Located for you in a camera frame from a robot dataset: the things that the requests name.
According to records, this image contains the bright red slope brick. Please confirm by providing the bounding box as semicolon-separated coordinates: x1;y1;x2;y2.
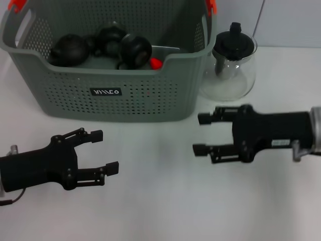
149;57;164;71

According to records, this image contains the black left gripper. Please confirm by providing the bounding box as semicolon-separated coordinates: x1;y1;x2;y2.
0;127;119;193

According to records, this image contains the gripper silver cable plug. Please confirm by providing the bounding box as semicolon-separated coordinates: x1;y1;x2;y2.
292;140;321;162
7;144;20;157

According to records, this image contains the glass teacup with black sleeve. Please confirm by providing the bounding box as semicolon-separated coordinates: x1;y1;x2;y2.
94;21;127;60
115;34;153;71

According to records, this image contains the grey-green perforated storage bin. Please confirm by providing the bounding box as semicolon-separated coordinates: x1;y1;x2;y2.
0;0;217;123

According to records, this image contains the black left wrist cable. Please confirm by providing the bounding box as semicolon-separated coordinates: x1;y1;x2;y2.
0;188;26;206

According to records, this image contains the dark clay teapot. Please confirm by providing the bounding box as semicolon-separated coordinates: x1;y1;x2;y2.
49;33;97;68

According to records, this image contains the right gripper silver cable plug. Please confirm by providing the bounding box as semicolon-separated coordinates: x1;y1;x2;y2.
292;140;321;162

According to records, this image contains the glass teapot with black lid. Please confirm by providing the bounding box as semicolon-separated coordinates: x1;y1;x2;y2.
198;22;258;102

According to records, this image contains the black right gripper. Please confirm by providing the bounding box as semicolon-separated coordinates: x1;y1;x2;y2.
192;104;314;165

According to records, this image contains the left gripper silver cable plug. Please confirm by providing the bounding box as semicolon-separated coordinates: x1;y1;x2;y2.
7;144;20;157

